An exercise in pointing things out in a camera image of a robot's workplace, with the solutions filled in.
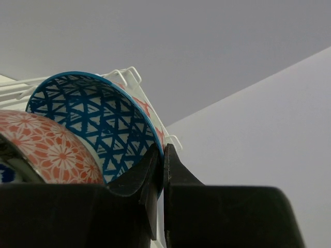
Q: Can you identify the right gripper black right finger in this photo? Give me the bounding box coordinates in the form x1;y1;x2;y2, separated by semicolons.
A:
163;143;204;247

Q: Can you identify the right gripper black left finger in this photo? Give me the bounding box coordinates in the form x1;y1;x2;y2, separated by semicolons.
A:
107;144;159;240

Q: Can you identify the blue triangle patterned bowl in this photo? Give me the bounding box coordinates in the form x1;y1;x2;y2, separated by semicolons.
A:
26;71;164;183

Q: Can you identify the orange white patterned bowl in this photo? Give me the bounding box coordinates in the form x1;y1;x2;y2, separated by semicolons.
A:
1;134;45;184

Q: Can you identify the white wire dish rack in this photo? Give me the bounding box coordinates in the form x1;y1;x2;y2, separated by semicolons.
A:
0;66;183;153

